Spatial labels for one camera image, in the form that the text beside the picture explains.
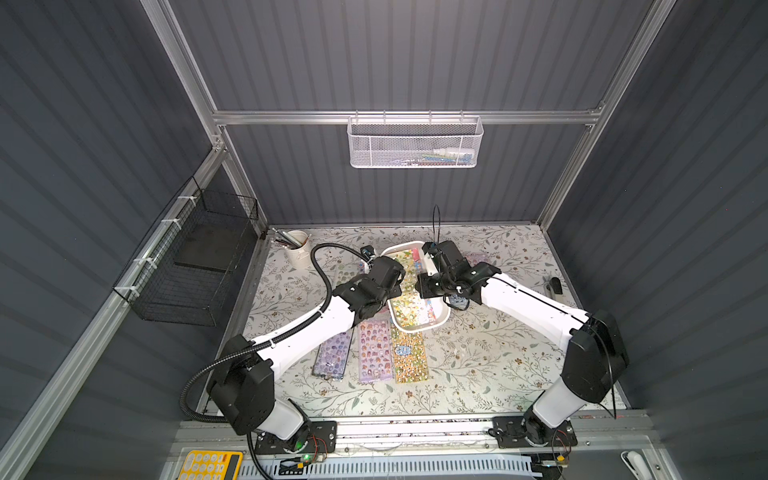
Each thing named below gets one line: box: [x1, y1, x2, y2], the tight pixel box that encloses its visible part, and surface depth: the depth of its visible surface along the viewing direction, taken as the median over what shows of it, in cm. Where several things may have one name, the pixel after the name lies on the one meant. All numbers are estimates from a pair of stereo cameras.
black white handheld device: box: [549, 276, 563, 295], surface depth 98 cm
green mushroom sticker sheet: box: [388, 249, 424, 327], surface depth 86 cm
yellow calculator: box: [177, 450, 244, 480], surface depth 71 cm
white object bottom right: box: [626, 450, 653, 480], surface depth 69 cm
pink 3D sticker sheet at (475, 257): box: [463, 251, 494, 268], surface depth 114 cm
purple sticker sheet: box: [312, 328, 354, 379], surface depth 88 cm
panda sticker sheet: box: [390, 325, 429, 384], surface depth 88 cm
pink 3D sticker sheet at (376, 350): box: [358, 318, 394, 382], surface depth 90 cm
